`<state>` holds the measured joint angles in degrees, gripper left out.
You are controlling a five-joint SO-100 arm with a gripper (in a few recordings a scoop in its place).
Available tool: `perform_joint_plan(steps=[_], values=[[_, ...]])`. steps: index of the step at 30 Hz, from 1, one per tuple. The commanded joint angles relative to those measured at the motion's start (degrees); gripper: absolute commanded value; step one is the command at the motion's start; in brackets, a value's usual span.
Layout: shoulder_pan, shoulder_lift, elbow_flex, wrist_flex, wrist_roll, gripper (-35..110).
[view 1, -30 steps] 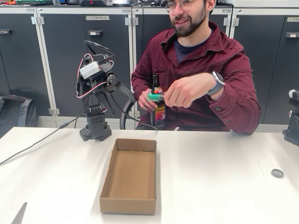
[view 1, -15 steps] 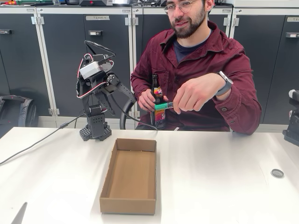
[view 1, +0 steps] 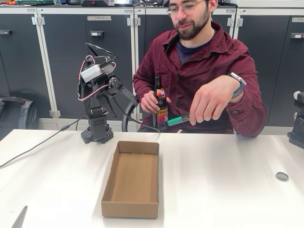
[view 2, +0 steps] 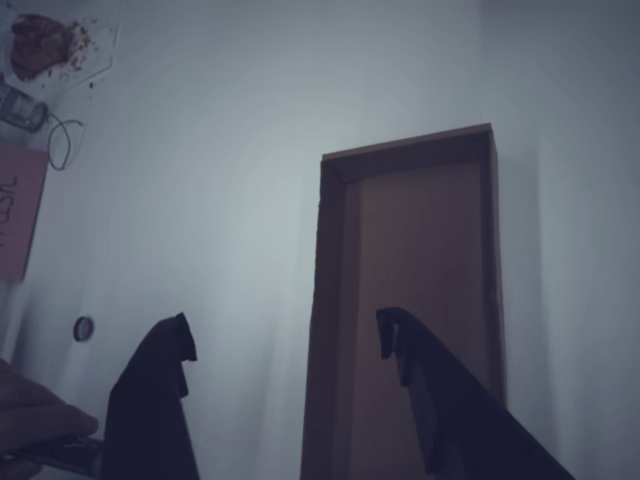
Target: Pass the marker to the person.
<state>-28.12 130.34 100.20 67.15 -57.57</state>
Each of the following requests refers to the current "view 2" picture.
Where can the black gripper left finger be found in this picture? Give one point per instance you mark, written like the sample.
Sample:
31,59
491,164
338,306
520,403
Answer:
145,410

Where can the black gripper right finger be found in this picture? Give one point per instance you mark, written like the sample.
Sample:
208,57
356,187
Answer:
460,425

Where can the black marker green cap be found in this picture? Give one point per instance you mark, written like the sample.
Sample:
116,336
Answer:
75,448

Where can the person's left hand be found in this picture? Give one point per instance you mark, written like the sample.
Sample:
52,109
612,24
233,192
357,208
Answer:
35,415

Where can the open brown cardboard box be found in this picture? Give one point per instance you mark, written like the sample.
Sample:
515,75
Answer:
410,240

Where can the pink paper trash note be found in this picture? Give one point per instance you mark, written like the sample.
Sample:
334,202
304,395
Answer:
22,210

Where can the clear plastic sheet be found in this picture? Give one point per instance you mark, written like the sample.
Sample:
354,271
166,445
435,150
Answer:
105,45

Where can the brown cookie on plastic wrap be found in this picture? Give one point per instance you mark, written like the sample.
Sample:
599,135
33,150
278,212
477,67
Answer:
40,47

